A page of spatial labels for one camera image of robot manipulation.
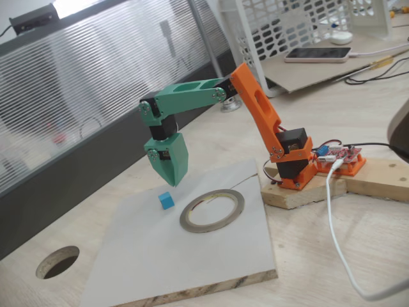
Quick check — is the small blue cube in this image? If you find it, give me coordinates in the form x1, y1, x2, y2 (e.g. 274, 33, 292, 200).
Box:
158, 191, 176, 211

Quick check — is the black electronic box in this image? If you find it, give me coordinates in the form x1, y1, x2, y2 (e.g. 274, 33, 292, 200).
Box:
8, 3, 61, 35

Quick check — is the white chipboard panel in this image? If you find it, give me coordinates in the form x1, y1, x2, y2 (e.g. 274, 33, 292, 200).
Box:
79, 159, 279, 307

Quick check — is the frosted glass desk partition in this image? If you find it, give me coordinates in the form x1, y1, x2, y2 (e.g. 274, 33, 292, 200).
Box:
0, 0, 243, 262

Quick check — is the wooden base block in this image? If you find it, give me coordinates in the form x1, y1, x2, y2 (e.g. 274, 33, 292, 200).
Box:
260, 164, 348, 211

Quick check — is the white perforated plastic basket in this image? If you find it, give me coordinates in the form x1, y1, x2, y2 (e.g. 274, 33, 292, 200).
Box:
218, 0, 354, 98

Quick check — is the tan cardboard sheet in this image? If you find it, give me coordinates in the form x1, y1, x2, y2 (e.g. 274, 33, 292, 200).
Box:
261, 38, 389, 95

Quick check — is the smartphone with pink case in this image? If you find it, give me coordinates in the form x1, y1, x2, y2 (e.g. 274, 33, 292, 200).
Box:
284, 47, 352, 64

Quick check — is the red controller circuit board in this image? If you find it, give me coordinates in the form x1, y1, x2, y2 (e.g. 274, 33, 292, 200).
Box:
314, 143, 364, 164

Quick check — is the white earbuds case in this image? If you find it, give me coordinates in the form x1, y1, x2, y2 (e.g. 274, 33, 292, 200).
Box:
330, 30, 354, 45

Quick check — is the long wooden plank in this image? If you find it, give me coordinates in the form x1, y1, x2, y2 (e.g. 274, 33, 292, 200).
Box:
314, 158, 409, 205

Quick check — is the grey rounded object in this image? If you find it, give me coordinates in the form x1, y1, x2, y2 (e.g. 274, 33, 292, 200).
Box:
385, 98, 409, 153

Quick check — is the white perforated plastic rack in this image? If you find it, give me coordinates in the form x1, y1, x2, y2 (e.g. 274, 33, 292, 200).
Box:
346, 0, 394, 42

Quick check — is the grey tape ring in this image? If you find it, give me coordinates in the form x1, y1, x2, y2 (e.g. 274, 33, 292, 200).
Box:
179, 189, 246, 233

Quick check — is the white USB cable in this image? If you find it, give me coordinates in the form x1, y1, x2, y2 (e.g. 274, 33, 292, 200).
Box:
325, 159, 409, 302

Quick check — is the orange circuit board mount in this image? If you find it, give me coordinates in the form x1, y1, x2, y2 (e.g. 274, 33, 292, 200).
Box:
314, 152, 367, 177

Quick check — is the pale phone charging cable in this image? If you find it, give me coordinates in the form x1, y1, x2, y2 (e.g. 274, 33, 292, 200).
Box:
349, 43, 409, 58

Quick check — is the yellow handled screwdriver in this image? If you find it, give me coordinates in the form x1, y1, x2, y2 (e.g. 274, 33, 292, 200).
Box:
367, 54, 394, 70

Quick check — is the thick black power cable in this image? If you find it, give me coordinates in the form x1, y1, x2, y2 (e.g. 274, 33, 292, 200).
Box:
343, 141, 409, 163

